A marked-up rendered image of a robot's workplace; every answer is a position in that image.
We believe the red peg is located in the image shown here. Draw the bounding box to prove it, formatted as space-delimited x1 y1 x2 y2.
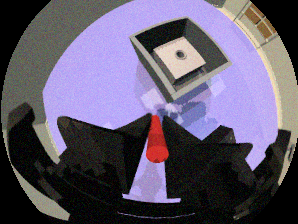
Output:
145 116 169 163

